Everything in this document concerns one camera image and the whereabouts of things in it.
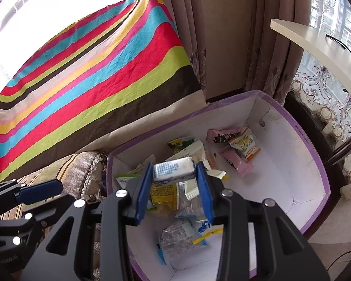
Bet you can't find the plain pink snack packet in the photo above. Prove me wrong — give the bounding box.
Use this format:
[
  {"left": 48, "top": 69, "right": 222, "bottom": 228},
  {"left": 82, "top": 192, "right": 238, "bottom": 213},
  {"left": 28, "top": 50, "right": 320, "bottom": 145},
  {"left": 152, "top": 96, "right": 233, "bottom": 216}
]
[{"left": 218, "top": 146, "right": 254, "bottom": 177}]

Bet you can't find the green black snack packet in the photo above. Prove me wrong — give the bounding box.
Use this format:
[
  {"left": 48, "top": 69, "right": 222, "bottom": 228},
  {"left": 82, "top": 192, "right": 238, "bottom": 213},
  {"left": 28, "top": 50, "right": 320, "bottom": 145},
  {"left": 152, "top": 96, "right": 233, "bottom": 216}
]
[{"left": 167, "top": 136, "right": 196, "bottom": 150}]

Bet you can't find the large clear snack packet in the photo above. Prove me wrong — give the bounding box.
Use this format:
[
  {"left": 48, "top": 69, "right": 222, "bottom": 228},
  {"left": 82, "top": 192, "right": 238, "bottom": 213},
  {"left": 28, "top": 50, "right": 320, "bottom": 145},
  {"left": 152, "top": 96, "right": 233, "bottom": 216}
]
[{"left": 156, "top": 219, "right": 208, "bottom": 265}]

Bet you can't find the small white blue candy packet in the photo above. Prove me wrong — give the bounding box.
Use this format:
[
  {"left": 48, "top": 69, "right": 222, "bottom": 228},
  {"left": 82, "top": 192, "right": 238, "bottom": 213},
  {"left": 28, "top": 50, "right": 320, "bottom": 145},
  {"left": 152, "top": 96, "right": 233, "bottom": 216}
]
[{"left": 152, "top": 157, "right": 197, "bottom": 185}]

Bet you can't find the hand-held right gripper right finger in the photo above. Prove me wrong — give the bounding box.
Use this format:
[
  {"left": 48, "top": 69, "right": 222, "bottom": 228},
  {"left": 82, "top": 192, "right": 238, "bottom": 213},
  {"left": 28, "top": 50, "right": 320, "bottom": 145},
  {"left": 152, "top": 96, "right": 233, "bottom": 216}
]
[{"left": 195, "top": 163, "right": 331, "bottom": 281}]

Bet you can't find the silver blue snack packet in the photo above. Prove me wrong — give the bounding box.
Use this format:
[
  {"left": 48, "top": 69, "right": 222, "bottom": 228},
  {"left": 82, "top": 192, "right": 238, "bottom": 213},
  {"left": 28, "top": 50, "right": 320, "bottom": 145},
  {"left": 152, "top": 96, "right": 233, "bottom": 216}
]
[{"left": 190, "top": 218, "right": 212, "bottom": 242}]

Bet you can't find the white desk board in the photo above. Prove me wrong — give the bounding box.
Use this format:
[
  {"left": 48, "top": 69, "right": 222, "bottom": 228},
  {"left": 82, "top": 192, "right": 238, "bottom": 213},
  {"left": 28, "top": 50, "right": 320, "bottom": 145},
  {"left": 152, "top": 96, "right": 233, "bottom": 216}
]
[{"left": 270, "top": 18, "right": 351, "bottom": 101}]

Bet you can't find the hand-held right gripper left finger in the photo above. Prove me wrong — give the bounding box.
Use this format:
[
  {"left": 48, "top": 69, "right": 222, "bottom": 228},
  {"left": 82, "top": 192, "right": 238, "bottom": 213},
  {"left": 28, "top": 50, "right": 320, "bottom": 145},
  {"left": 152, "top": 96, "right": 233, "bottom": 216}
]
[{"left": 20, "top": 162, "right": 155, "bottom": 281}]

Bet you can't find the white serrated snack packet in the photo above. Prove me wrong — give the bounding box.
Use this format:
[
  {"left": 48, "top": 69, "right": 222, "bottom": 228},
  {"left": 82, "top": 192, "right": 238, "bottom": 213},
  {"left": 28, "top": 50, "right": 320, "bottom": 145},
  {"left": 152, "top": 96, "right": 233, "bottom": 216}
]
[{"left": 126, "top": 155, "right": 157, "bottom": 177}]

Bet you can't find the embroidered lace curtain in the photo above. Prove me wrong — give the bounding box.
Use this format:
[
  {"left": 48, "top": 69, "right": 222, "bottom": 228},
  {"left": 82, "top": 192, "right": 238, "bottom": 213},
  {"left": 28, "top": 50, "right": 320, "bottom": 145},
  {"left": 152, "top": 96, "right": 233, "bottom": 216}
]
[{"left": 289, "top": 0, "right": 351, "bottom": 141}]

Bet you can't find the clear blue edged packet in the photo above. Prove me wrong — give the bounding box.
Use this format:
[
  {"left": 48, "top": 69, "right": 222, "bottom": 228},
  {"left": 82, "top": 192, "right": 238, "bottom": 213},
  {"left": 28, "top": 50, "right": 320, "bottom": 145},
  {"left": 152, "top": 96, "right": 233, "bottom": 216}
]
[{"left": 175, "top": 200, "right": 205, "bottom": 218}]

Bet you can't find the striped plush cushion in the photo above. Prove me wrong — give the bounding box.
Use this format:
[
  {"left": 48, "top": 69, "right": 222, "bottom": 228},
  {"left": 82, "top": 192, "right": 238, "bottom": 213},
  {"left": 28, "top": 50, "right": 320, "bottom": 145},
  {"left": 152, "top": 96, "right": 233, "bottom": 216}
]
[{"left": 0, "top": 151, "right": 110, "bottom": 281}]

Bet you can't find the yellow green snack packet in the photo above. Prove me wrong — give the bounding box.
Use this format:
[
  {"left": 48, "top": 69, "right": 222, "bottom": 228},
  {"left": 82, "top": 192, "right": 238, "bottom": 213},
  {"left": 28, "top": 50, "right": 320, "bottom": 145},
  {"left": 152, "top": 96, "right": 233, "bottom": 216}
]
[{"left": 148, "top": 181, "right": 180, "bottom": 211}]

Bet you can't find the purple edged cardboard box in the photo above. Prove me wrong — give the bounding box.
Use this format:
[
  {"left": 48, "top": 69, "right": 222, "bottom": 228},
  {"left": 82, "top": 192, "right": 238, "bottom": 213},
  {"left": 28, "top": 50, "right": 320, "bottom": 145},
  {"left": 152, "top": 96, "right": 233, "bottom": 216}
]
[{"left": 105, "top": 90, "right": 331, "bottom": 281}]

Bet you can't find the black cable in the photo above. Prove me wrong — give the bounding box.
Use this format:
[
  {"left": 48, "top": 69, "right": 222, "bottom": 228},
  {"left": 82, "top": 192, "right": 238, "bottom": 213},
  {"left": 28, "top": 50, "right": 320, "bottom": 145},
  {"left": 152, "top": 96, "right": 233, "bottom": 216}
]
[
  {"left": 325, "top": 250, "right": 351, "bottom": 273},
  {"left": 325, "top": 33, "right": 351, "bottom": 74}
]

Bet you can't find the small white sachet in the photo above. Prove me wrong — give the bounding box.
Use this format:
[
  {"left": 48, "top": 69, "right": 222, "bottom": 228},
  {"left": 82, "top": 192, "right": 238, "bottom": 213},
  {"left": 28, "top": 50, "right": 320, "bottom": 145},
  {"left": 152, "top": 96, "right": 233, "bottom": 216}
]
[{"left": 178, "top": 180, "right": 201, "bottom": 202}]

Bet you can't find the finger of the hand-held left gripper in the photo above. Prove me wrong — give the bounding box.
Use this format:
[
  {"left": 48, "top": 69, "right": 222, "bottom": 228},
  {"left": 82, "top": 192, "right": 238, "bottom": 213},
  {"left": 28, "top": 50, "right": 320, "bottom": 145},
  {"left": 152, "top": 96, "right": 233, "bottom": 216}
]
[
  {"left": 0, "top": 209, "right": 47, "bottom": 239},
  {"left": 0, "top": 179, "right": 64, "bottom": 208}
]

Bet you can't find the large white snack packet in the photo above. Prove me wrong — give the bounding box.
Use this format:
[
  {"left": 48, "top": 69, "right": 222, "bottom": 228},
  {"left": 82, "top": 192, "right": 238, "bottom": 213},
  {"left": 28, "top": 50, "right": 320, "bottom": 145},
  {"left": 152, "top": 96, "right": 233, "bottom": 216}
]
[{"left": 167, "top": 140, "right": 207, "bottom": 164}]

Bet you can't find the yellow lemon snack packet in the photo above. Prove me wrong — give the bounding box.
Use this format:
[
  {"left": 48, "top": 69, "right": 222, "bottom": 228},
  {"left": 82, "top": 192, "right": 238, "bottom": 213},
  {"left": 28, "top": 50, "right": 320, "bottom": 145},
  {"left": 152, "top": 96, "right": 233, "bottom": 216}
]
[{"left": 228, "top": 127, "right": 261, "bottom": 163}]

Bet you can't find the dark curved wooden bar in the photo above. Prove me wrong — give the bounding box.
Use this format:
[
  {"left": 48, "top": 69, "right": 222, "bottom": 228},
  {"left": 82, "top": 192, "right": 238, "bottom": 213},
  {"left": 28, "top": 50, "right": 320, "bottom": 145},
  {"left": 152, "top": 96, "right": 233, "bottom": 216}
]
[{"left": 326, "top": 132, "right": 351, "bottom": 165}]

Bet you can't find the yellow strip snack packet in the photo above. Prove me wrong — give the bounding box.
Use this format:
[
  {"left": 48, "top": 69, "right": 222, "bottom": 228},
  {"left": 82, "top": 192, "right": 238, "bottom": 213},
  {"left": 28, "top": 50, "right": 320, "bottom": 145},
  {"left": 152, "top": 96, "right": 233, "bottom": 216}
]
[{"left": 193, "top": 227, "right": 224, "bottom": 245}]

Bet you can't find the green white snack packet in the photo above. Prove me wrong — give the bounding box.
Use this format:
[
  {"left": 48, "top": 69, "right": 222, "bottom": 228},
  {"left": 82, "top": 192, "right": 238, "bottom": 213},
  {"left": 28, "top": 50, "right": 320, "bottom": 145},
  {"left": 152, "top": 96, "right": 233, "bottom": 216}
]
[{"left": 115, "top": 173, "right": 141, "bottom": 189}]

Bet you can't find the colourful striped tablecloth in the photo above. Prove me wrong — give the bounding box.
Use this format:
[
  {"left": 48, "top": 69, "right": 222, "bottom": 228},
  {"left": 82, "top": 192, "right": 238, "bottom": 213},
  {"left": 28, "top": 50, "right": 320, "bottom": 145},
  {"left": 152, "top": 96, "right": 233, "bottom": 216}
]
[{"left": 0, "top": 0, "right": 207, "bottom": 183}]

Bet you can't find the brown pink curtain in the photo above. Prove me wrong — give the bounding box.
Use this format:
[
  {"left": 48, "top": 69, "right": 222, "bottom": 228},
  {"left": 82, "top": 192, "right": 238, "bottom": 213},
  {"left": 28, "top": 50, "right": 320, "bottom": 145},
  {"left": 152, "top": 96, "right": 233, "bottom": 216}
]
[
  {"left": 244, "top": 0, "right": 312, "bottom": 107},
  {"left": 140, "top": 0, "right": 208, "bottom": 106}
]

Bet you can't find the pale yellow snack packet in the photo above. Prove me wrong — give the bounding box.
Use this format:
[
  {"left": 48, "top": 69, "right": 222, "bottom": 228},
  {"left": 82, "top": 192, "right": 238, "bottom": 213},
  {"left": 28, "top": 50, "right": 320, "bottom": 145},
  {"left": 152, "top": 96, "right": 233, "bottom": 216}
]
[{"left": 206, "top": 170, "right": 230, "bottom": 182}]

